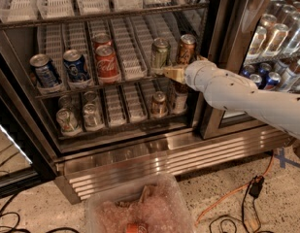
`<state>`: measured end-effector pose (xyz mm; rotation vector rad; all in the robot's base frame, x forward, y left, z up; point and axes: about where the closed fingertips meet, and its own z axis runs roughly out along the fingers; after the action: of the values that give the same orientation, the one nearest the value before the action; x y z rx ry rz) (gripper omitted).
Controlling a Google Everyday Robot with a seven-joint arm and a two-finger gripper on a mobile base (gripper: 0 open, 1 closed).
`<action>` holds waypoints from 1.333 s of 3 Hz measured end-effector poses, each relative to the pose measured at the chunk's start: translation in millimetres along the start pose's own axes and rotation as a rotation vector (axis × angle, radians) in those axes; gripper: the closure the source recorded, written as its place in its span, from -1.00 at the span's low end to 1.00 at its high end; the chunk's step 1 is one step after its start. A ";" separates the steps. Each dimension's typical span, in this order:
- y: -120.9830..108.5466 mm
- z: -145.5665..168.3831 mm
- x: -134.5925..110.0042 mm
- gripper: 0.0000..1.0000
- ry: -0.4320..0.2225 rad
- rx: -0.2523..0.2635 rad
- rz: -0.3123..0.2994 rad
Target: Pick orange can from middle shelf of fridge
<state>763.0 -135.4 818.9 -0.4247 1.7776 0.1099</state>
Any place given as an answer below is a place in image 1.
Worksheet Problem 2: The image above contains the orange soda can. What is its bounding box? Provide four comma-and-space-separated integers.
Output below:
176, 34, 196, 65

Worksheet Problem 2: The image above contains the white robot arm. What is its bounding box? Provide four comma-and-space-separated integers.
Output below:
163, 58, 300, 140

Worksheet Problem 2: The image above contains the green soda can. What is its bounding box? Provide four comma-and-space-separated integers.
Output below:
150, 37, 171, 70

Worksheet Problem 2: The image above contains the brown can lower shelf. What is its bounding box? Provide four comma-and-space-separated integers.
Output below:
150, 91, 167, 117

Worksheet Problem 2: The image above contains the glass fridge door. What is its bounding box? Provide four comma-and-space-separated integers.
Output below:
198, 0, 288, 140

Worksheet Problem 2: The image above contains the red cola can front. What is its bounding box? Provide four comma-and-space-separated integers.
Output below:
95, 45, 118, 78

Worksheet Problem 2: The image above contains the red cola can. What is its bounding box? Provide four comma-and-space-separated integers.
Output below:
95, 45, 118, 78
92, 33, 113, 49

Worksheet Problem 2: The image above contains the red cola can rear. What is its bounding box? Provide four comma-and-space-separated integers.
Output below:
92, 33, 113, 49

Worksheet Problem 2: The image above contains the silver can rear right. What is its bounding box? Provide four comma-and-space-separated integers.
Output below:
83, 90, 98, 105

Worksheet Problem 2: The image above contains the silver can front right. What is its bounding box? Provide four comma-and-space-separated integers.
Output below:
83, 103, 102, 130

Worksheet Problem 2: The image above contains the steel fridge cabinet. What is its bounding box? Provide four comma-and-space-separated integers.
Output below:
0, 0, 298, 204

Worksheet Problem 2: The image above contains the dark blue pepsi can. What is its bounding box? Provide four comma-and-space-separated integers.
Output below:
63, 50, 90, 83

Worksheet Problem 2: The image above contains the silver can rear left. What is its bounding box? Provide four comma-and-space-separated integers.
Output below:
58, 95, 73, 110

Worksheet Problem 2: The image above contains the silver green can front left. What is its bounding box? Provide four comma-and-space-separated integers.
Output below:
56, 108, 80, 136

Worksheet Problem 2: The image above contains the light blue soda can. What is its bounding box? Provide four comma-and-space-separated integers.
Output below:
30, 53, 61, 88

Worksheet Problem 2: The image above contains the red can in bin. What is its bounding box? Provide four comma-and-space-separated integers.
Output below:
125, 222, 149, 233

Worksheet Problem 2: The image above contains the brown bottle white cap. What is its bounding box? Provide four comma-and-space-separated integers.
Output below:
170, 82, 188, 114

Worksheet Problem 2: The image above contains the clear plastic bin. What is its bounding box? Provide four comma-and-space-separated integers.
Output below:
85, 173, 196, 233

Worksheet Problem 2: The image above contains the blue tape cross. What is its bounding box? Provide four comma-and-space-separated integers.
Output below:
275, 148, 300, 169

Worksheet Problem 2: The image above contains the black power adapter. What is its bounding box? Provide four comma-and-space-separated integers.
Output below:
249, 176, 264, 199

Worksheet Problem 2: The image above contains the black cable right floor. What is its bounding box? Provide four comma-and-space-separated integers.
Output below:
208, 178, 276, 233

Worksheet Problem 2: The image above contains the black cable floor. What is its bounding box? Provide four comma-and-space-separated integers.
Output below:
0, 191, 80, 233
208, 178, 276, 233

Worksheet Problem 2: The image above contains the orange extension cable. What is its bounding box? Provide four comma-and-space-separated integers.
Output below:
193, 150, 276, 228

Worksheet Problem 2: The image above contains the black cable left floor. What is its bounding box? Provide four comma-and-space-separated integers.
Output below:
0, 191, 80, 233

